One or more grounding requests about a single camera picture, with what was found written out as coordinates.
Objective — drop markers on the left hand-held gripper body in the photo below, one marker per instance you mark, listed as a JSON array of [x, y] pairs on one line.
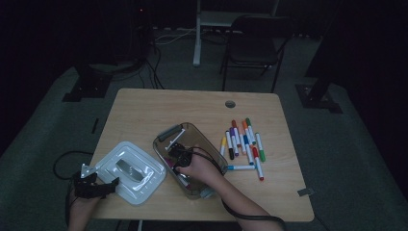
[[88, 189]]

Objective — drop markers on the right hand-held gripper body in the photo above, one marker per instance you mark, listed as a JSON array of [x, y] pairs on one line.
[[183, 157]]

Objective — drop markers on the clear grey storage box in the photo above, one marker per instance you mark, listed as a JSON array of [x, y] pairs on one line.
[[198, 138]]

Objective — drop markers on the white container lid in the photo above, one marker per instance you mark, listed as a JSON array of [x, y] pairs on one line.
[[144, 189]]

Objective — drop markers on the yellow marker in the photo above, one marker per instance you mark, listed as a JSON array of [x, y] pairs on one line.
[[223, 142]]

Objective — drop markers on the black marker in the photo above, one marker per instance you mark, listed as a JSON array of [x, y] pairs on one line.
[[231, 154]]

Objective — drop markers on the purple marker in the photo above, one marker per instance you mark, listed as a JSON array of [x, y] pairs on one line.
[[232, 132]]

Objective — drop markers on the light blue marker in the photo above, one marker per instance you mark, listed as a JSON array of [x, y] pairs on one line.
[[240, 167]]

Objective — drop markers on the peach marker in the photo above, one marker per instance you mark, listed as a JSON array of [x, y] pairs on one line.
[[242, 144]]

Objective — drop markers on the red-brown marker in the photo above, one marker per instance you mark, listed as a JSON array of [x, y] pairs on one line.
[[234, 124]]

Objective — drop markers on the orange marker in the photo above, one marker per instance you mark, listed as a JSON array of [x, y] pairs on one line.
[[244, 124]]

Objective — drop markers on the red marker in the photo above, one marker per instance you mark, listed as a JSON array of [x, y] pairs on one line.
[[255, 152]]

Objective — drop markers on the dark green marker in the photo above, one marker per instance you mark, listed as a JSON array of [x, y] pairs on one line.
[[248, 122]]

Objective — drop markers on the light green marker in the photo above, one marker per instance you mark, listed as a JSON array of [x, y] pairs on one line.
[[262, 156]]

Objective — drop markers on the person's left hand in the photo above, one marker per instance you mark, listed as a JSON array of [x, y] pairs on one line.
[[81, 205]]

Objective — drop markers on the person's right hand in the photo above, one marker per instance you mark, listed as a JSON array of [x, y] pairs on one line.
[[202, 170]]

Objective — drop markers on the white table leg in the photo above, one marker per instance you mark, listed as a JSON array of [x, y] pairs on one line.
[[140, 225]]

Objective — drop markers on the small black floor strip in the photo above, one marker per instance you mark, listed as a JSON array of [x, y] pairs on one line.
[[95, 125]]

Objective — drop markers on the grey round desk grommet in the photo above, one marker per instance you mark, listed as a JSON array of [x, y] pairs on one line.
[[230, 104]]

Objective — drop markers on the black stand base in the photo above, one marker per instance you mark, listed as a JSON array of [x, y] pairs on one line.
[[86, 86], [316, 101]]

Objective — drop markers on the round grey stand base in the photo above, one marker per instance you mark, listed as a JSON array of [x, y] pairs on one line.
[[106, 68]]

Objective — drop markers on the grey tape piece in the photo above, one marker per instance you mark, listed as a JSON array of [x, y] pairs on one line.
[[305, 192]]

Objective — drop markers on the black folding chair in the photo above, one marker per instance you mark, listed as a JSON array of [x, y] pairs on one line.
[[253, 48]]

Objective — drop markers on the white metal desk frame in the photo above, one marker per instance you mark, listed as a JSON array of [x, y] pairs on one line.
[[197, 48]]

